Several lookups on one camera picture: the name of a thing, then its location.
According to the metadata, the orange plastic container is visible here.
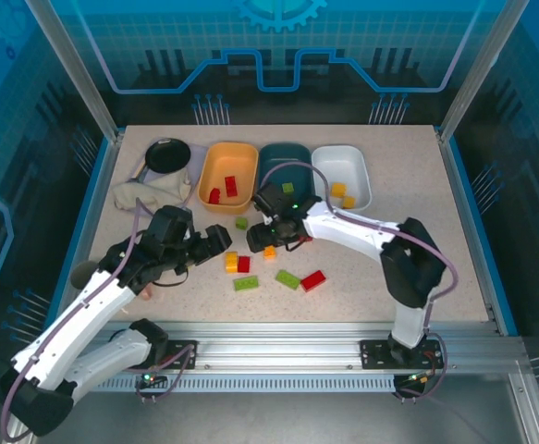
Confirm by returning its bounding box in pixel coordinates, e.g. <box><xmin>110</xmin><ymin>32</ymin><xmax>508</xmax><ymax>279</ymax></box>
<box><xmin>197</xmin><ymin>141</ymin><xmax>260</xmax><ymax>216</ymax></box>

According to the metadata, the teal plastic container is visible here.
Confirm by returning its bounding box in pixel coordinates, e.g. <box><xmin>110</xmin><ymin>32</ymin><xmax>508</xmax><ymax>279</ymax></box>
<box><xmin>255</xmin><ymin>142</ymin><xmax>314</xmax><ymax>207</ymax></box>

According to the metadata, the white plastic container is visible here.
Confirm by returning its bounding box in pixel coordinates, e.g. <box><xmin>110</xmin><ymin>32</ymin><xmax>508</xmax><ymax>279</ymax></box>
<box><xmin>311</xmin><ymin>144</ymin><xmax>374</xmax><ymax>213</ymax></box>

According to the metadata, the beige cloth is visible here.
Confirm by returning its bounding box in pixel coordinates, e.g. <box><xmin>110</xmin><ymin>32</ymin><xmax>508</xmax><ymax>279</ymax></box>
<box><xmin>112</xmin><ymin>168</ymin><xmax>194</xmax><ymax>213</ymax></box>

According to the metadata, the lavender tray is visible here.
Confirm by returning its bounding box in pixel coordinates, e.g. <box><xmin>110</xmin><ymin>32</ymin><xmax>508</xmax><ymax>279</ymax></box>
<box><xmin>132</xmin><ymin>140</ymin><xmax>210</xmax><ymax>187</ymax></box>

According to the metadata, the black frying pan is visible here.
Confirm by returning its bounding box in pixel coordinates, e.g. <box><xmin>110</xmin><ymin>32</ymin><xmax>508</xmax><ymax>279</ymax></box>
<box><xmin>129</xmin><ymin>137</ymin><xmax>192</xmax><ymax>180</ymax></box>

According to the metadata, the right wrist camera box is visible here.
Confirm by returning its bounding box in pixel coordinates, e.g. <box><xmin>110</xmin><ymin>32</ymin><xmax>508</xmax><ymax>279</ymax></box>
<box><xmin>254</xmin><ymin>182</ymin><xmax>290</xmax><ymax>219</ymax></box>

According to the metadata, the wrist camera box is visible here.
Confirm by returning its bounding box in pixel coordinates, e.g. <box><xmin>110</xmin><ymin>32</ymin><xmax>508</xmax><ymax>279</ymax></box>
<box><xmin>151</xmin><ymin>205</ymin><xmax>195</xmax><ymax>246</ymax></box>
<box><xmin>254</xmin><ymin>182</ymin><xmax>290</xmax><ymax>219</ymax></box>

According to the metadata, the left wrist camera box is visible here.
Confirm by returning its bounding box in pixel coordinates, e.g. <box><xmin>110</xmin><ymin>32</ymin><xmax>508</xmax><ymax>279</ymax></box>
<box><xmin>151</xmin><ymin>205</ymin><xmax>195</xmax><ymax>246</ymax></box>

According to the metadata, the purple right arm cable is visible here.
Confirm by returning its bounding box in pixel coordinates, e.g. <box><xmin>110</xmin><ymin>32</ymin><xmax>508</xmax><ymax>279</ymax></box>
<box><xmin>262</xmin><ymin>160</ymin><xmax>459</xmax><ymax>402</ymax></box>

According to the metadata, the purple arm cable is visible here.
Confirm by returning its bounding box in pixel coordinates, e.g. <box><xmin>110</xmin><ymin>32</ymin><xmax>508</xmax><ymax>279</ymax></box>
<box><xmin>262</xmin><ymin>160</ymin><xmax>459</xmax><ymax>402</ymax></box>
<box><xmin>0</xmin><ymin>196</ymin><xmax>196</xmax><ymax>440</ymax></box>

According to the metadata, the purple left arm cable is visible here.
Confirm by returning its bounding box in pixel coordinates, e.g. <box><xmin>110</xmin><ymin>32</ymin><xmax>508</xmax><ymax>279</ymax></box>
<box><xmin>0</xmin><ymin>196</ymin><xmax>196</xmax><ymax>440</ymax></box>

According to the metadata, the aluminium frame rail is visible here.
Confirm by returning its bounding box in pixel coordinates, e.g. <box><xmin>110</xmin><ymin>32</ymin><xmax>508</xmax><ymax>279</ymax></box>
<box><xmin>79</xmin><ymin>322</ymin><xmax>527</xmax><ymax>374</ymax></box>

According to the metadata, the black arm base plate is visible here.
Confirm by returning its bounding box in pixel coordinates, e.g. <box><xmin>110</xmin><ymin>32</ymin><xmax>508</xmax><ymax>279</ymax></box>
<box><xmin>148</xmin><ymin>339</ymin><xmax>200</xmax><ymax>370</ymax></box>
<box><xmin>358</xmin><ymin>339</ymin><xmax>447</xmax><ymax>370</ymax></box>

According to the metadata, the slotted metal cable duct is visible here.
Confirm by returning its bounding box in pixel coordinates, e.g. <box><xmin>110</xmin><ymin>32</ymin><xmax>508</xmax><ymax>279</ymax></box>
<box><xmin>88</xmin><ymin>374</ymin><xmax>398</xmax><ymax>394</ymax></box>

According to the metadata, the aluminium frame post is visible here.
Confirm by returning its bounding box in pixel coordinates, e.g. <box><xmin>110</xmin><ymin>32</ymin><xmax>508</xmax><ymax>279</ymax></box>
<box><xmin>437</xmin><ymin>0</ymin><xmax>533</xmax><ymax>142</ymax></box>
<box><xmin>24</xmin><ymin>0</ymin><xmax>126</xmax><ymax>142</ymax></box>

